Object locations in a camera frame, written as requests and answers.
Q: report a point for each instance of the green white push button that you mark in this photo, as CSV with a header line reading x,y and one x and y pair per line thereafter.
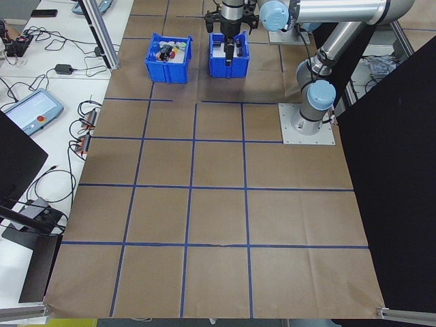
x,y
183,44

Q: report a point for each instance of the brown cardboard piece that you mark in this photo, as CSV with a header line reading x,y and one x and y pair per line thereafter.
x,y
12,32

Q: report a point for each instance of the black frame cover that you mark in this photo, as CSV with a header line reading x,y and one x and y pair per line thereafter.
x,y
391,170

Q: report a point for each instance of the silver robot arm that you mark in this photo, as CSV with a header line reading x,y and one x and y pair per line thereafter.
x,y
303,29
340,37

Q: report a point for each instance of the black orange usb hub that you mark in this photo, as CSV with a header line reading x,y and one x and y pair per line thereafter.
x,y
84,144
90,119

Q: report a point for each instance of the aluminium profile post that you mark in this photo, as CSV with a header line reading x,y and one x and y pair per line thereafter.
x,y
102,37

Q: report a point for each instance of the black monitor panel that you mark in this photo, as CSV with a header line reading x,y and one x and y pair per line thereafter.
x,y
17,160

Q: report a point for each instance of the small black adapter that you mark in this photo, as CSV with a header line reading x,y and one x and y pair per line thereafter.
x,y
98,51

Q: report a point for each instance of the blue bin with buttons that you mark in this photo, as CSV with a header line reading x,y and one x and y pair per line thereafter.
x,y
167,73

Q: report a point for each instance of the black cylindrical capacitor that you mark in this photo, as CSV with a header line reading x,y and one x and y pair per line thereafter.
x,y
240,51
215,44
238,41

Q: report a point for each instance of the crumpled clear plastic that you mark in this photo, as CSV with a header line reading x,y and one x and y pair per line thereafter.
x,y
379,66

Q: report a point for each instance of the metal frame bar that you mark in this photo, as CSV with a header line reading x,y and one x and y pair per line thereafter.
x,y
403,37

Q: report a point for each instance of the black smartphone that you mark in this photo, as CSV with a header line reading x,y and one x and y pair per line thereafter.
x,y
44,13

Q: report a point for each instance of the white side desk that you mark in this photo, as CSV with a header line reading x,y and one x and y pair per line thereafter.
x,y
41,81

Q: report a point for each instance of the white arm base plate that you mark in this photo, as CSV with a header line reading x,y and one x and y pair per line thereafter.
x,y
276,38
323,136

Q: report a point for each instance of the blue bin with capacitors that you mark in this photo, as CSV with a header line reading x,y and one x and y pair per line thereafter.
x,y
218,69

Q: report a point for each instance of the black stand base plate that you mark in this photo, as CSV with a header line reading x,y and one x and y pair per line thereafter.
x,y
41,269

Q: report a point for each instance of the black knob selector switch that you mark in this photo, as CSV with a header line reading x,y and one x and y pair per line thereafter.
x,y
158,55

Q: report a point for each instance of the blue grey teach pendant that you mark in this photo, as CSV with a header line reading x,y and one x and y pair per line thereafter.
x,y
107,4
37,105

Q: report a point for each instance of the black device with red button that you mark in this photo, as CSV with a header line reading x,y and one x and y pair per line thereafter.
x,y
18,46

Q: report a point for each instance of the red mushroom button switch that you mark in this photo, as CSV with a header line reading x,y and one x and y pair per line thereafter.
x,y
173,51

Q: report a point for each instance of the dark grey box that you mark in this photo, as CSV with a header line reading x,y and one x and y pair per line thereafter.
x,y
35,207

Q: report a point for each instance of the black power adapter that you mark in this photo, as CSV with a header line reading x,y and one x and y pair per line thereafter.
x,y
64,69

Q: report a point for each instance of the aluminium table edge profile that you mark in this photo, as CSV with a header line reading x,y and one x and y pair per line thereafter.
x,y
20,311
408,314

